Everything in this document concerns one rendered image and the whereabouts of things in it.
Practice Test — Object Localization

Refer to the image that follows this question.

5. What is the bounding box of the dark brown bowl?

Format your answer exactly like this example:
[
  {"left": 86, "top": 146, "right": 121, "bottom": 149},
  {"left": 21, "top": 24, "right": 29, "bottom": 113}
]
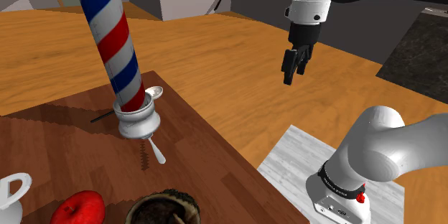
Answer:
[{"left": 124, "top": 188, "right": 202, "bottom": 224}]

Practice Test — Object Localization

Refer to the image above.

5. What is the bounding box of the thin black stick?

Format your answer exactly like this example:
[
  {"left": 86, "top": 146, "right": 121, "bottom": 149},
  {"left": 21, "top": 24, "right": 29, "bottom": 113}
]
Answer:
[{"left": 90, "top": 110, "right": 116, "bottom": 123}]

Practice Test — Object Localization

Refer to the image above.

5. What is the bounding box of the brown wooden table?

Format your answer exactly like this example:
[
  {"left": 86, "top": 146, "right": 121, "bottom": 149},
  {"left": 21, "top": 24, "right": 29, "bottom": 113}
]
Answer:
[{"left": 0, "top": 70, "right": 311, "bottom": 224}]

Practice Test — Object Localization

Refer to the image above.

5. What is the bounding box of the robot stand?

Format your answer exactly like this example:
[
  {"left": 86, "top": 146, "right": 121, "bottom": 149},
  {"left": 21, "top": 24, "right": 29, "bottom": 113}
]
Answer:
[{"left": 257, "top": 124, "right": 406, "bottom": 224}]

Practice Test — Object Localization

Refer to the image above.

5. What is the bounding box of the red white blue striped pole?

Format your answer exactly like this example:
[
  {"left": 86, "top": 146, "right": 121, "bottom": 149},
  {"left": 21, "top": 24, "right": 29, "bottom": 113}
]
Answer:
[{"left": 68, "top": 0, "right": 162, "bottom": 140}]

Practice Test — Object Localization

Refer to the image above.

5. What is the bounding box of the silver spoon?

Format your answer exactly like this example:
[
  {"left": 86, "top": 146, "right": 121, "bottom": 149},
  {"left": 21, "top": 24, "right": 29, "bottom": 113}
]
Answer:
[{"left": 144, "top": 85, "right": 167, "bottom": 165}]

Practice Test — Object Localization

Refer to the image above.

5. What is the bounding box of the red apple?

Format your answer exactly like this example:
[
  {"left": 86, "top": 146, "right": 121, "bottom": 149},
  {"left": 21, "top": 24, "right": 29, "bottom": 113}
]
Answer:
[{"left": 50, "top": 190, "right": 106, "bottom": 224}]

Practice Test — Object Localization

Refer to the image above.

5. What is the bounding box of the white jug with handle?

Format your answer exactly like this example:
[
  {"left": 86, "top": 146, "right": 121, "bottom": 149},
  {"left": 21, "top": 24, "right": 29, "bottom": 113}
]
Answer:
[{"left": 0, "top": 172, "right": 33, "bottom": 224}]

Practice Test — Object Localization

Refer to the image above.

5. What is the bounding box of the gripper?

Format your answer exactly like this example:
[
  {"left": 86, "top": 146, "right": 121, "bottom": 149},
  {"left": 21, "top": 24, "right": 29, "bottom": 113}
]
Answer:
[{"left": 280, "top": 21, "right": 322, "bottom": 86}]

